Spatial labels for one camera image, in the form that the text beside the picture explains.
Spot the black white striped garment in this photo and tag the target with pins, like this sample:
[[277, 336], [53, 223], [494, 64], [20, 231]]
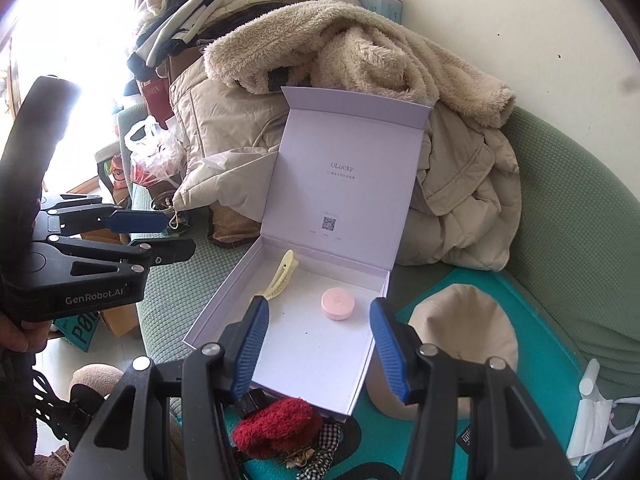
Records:
[[190, 5]]

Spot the black white checkered scrunchie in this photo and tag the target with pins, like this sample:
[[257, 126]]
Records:
[[325, 445]]

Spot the brown cardboard box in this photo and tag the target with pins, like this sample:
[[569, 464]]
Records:
[[120, 320]]

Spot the glass jar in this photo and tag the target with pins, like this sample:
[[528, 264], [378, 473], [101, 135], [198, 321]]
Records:
[[162, 202]]

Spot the pink round case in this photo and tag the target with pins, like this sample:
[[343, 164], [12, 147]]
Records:
[[337, 304]]

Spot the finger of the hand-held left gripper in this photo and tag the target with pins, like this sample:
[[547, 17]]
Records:
[[140, 221], [170, 251]]

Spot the cream fleece jacket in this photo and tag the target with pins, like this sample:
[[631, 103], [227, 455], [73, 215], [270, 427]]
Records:
[[360, 50]]

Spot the teal cardboard box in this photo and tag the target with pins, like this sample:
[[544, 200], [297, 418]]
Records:
[[80, 335]]

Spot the lavender gift box with lid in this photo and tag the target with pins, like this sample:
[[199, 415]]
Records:
[[310, 360]]

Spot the white packaging bag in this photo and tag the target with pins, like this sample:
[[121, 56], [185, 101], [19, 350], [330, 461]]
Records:
[[590, 425]]

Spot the red fuzzy scrunchie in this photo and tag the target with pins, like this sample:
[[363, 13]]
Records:
[[275, 427]]

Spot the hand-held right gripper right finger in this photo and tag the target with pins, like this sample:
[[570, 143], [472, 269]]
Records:
[[392, 355]]

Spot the teal bubble mailer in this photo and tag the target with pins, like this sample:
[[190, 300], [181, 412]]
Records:
[[540, 350]]

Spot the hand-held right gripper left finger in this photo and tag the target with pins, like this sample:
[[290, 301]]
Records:
[[250, 350]]

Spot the clear plastic bag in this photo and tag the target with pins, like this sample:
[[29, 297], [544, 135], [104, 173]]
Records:
[[155, 155]]

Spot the black claw hair clip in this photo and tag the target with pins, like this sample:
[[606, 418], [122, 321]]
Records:
[[252, 404]]

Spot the person's left hand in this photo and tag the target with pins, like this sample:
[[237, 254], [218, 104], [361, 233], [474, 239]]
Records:
[[17, 335]]

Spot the brown plush cushion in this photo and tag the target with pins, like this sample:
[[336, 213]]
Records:
[[95, 377]]

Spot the pale yellow hair clip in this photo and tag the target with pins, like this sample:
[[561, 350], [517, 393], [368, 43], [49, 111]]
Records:
[[280, 280]]

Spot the beige puffer coat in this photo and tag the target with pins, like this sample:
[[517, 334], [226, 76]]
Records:
[[465, 200]]

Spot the beige bucket hat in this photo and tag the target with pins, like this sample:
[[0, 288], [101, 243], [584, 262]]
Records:
[[460, 325]]

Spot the light blue box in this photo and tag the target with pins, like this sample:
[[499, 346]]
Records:
[[382, 5]]

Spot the dark red paper bag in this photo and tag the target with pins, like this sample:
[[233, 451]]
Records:
[[157, 102]]

